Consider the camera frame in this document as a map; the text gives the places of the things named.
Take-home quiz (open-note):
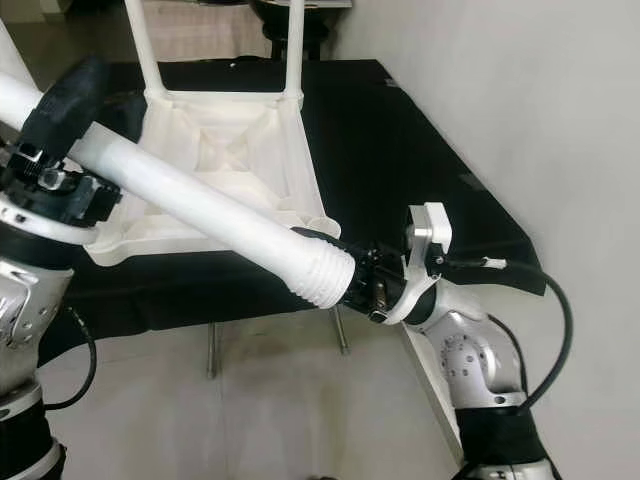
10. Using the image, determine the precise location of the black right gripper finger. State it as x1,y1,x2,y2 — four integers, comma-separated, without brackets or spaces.
290,227,351,253

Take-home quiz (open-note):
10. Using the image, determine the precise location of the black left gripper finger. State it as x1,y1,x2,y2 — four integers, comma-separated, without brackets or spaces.
20,57,111,161
103,90,147,134

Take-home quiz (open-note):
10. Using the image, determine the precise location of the white plastic children table top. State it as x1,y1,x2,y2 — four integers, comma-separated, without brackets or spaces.
85,88,343,269

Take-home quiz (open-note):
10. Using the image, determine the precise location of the cloth covered side table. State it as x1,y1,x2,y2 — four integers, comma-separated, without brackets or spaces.
140,0,273,61

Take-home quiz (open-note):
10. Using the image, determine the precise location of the black tablecloth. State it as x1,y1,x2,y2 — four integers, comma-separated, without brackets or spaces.
40,58,546,366

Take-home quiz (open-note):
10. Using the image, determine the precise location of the black round stool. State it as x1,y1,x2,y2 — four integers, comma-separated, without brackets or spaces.
250,0,336,61

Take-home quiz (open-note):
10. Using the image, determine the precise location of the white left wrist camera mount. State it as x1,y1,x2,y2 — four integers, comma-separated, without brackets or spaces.
0,195,123,253

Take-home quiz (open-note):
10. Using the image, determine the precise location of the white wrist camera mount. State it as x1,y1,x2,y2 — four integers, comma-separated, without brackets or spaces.
0,195,123,253
380,203,453,326

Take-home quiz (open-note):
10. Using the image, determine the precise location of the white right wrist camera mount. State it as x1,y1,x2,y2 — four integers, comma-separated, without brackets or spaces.
380,203,453,326

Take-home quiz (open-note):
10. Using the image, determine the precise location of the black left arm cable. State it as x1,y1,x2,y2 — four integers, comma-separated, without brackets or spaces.
40,305,99,413

